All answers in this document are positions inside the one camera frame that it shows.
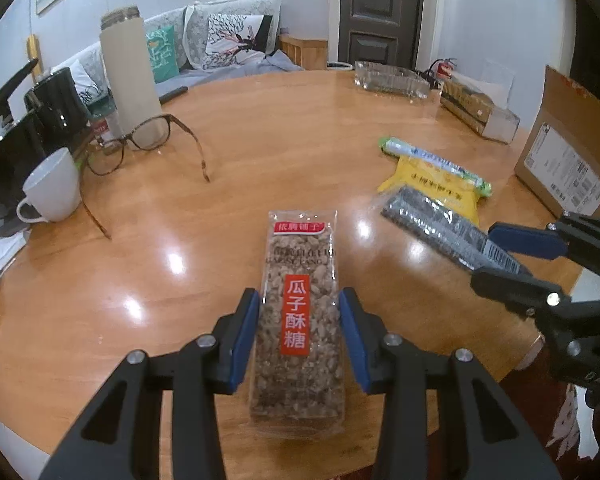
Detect yellow snack packet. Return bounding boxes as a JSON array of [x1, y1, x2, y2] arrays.
[[377, 155, 482, 226]]

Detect grey blanket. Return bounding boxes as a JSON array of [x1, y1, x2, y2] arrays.
[[180, 50, 306, 78]]

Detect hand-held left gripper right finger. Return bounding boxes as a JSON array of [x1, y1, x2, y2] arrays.
[[337, 287, 563, 480]]

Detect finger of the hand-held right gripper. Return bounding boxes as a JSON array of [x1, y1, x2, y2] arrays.
[[487, 212, 600, 261], [472, 271, 574, 319]]

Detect dark brown door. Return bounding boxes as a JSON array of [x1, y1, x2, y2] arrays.
[[337, 0, 426, 68]]

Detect long green snack packet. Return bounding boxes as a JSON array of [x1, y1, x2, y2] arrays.
[[378, 135, 493, 197]]

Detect grey sofa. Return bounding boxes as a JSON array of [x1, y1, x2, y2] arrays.
[[50, 0, 331, 106]]

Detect white cushion with black tree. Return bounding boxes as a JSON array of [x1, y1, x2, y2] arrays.
[[70, 60, 108, 106]]

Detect clear seed brittle packet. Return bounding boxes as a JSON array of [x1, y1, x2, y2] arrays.
[[247, 209, 348, 426]]

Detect white patterned cloth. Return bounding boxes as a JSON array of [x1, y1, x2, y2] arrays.
[[545, 382, 600, 461]]

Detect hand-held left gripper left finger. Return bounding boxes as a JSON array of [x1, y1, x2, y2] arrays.
[[37, 287, 261, 480]]

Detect cardboard box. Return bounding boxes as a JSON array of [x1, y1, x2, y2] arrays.
[[512, 65, 600, 221]]

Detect black electric kettle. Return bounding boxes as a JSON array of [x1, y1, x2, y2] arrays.
[[24, 67, 88, 133]]

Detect teal patterned cushion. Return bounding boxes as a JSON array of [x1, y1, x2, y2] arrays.
[[145, 26, 178, 83]]

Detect tortoiseshell eyeglasses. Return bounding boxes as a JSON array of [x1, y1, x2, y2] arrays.
[[82, 114, 212, 240]]

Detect white cushion with red-black print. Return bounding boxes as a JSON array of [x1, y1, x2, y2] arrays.
[[200, 12, 276, 70]]

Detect wooden plank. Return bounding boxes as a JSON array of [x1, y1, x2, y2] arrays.
[[25, 34, 43, 76]]

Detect red fire extinguisher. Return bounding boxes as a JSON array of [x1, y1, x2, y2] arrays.
[[427, 57, 457, 80]]

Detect glass ashtray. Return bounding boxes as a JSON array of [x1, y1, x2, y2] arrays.
[[354, 60, 431, 102]]

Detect white ceramic cup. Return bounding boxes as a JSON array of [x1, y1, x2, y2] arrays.
[[16, 147, 83, 223]]

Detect white thermos bottle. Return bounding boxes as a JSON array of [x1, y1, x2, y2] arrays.
[[99, 6, 162, 143]]

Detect black sesame snack packet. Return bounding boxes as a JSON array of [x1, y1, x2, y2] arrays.
[[381, 185, 521, 276]]

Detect patterned tissue box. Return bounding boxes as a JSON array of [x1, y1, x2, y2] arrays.
[[439, 72, 522, 145]]

